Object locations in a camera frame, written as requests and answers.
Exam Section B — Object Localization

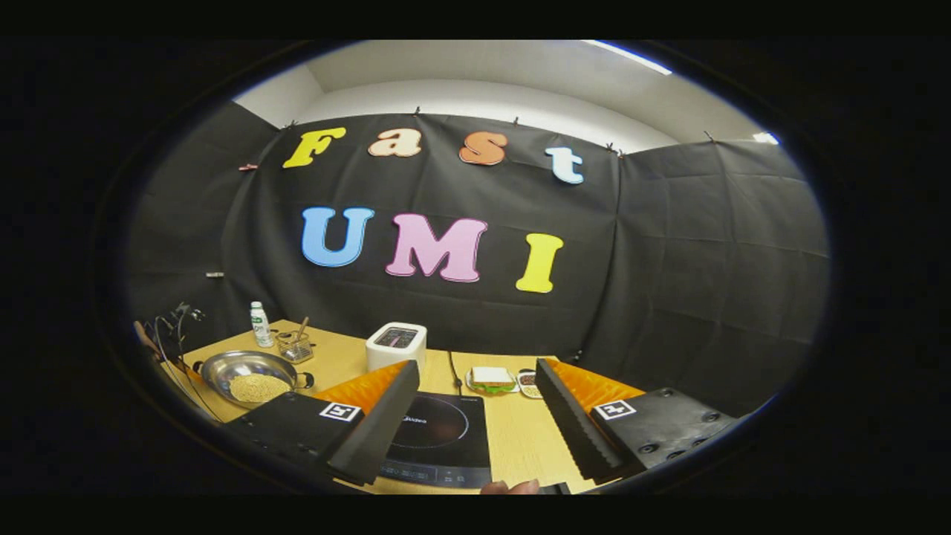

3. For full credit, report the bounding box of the small white plate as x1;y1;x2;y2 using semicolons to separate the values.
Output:
465;369;521;395

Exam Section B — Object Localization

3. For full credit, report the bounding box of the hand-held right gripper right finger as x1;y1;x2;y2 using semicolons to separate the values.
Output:
535;358;736;484

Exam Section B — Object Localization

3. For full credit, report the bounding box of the stainless steel pot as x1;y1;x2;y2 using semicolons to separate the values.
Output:
193;351;315;410

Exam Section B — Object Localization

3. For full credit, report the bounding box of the black backdrop cloth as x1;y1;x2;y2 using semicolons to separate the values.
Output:
123;100;831;417

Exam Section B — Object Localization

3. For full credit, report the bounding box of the long ceiling light strip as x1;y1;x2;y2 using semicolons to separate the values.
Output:
583;40;673;77

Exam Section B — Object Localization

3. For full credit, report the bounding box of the white plastic bottle green label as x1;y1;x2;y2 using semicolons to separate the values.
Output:
250;301;274;348

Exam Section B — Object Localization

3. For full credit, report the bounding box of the small wire basket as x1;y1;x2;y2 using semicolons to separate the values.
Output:
275;331;314;364

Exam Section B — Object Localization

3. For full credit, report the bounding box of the white toaster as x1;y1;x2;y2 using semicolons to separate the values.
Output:
365;322;428;380

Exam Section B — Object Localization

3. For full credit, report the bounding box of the black induction cooktop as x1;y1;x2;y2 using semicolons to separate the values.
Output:
379;392;493;489

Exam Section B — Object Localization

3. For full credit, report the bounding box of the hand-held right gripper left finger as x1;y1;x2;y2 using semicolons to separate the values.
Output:
223;360;421;487

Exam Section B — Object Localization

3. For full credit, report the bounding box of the pile of yellow soybeans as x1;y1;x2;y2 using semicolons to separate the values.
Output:
229;374;292;404

